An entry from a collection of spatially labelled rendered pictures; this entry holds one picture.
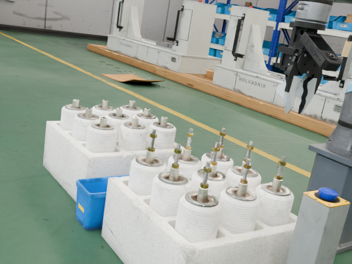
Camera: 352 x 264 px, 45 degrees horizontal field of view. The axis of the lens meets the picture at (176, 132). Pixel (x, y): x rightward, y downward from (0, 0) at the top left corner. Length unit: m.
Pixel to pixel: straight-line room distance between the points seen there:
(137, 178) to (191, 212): 0.24
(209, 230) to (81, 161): 0.57
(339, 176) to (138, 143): 0.65
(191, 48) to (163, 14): 4.16
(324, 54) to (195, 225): 0.46
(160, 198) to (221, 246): 0.19
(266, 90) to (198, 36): 1.24
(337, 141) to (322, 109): 1.80
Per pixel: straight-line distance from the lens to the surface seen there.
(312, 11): 1.02
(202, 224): 0.93
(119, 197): 1.13
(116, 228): 1.17
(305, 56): 1.02
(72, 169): 1.44
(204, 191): 0.94
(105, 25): 7.93
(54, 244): 1.21
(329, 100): 3.17
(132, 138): 1.41
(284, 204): 1.08
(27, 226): 1.29
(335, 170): 1.41
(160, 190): 1.01
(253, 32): 3.90
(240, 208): 0.99
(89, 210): 1.25
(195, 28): 4.42
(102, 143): 1.36
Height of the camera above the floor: 0.63
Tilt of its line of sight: 15 degrees down
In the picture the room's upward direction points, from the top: 9 degrees clockwise
